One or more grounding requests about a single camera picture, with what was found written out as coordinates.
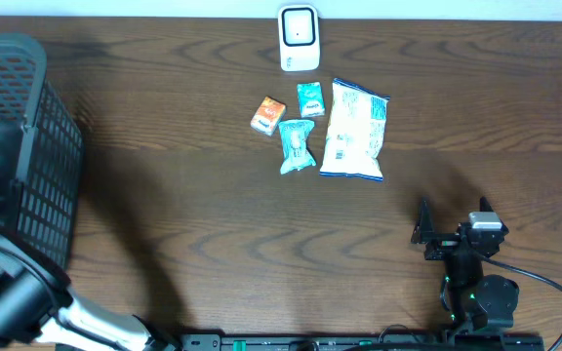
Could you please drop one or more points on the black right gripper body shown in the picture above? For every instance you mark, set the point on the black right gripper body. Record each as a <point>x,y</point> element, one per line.
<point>442,243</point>

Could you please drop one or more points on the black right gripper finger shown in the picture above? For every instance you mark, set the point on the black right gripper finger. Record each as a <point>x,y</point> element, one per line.
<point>484,205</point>
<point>423,232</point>

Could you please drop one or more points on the white blue snack bag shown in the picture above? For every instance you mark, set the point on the white blue snack bag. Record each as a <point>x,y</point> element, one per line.
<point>355,133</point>

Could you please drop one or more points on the teal candy pouch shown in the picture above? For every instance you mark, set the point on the teal candy pouch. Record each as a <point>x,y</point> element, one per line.
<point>294,135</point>

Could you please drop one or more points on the small teal box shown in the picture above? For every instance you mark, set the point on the small teal box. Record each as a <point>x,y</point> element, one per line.
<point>311,100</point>

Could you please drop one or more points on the small orange box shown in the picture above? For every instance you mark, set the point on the small orange box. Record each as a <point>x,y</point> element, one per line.
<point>268,115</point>

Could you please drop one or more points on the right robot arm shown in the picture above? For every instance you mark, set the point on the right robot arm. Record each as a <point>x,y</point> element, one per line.
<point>478,303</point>

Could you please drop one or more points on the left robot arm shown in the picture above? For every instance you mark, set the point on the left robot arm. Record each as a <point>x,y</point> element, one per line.
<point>37,304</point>

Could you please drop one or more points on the white barcode scanner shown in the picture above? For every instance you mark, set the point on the white barcode scanner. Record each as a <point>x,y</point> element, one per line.
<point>299,39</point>

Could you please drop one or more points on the grey plastic shopping basket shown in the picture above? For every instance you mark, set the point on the grey plastic shopping basket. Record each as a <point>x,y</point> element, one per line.
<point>41,152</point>

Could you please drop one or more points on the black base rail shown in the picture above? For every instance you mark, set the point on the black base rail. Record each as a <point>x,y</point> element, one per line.
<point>389,340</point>

